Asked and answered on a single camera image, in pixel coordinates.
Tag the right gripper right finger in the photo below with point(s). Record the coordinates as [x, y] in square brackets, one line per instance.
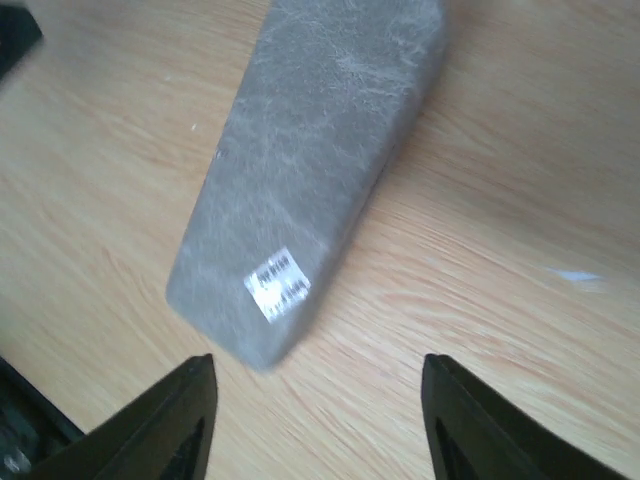
[475, 433]

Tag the black aluminium frame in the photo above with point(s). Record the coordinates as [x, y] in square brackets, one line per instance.
[33, 429]

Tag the grey glasses case green lining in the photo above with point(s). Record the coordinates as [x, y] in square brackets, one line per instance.
[330, 94]

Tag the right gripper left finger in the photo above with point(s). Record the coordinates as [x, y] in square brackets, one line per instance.
[165, 433]

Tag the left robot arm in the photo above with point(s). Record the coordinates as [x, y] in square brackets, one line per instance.
[20, 34]

